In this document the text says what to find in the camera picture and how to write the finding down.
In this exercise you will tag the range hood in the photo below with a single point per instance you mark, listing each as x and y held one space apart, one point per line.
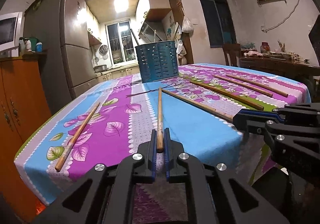
147 30

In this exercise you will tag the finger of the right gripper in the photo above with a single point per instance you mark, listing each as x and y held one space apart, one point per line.
244 115

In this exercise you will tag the green container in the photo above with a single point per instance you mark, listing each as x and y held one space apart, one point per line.
33 41

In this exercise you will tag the wooden chair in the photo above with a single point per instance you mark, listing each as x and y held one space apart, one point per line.
231 53

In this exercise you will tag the colourful floral tablecloth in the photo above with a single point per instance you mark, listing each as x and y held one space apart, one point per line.
125 118

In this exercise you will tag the ceiling light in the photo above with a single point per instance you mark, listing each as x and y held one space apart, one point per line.
121 6

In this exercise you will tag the dark wooden side table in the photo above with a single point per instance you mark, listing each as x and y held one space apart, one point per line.
287 69

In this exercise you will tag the orange wooden cabinet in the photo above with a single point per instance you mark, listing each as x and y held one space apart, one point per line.
23 110

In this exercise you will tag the kitchen window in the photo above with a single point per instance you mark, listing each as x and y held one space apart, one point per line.
120 42

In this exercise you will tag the white bottle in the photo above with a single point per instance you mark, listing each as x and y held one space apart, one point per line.
28 46

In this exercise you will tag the dark window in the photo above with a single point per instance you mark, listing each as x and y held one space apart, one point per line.
219 22

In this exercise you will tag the silver refrigerator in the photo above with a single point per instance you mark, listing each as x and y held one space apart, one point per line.
67 71

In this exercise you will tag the white microwave oven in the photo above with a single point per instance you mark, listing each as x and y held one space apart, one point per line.
10 30

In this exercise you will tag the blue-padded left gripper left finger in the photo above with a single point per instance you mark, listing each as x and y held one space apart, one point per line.
121 181

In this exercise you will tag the kitchen base cabinets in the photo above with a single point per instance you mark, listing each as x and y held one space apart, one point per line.
117 72

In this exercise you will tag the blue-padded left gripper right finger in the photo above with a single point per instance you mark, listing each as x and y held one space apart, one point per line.
183 168

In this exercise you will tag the white plastic bag hanging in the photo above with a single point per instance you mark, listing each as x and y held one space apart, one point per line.
187 26

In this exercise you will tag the blue perforated utensil holder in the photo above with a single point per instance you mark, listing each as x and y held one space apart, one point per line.
157 61

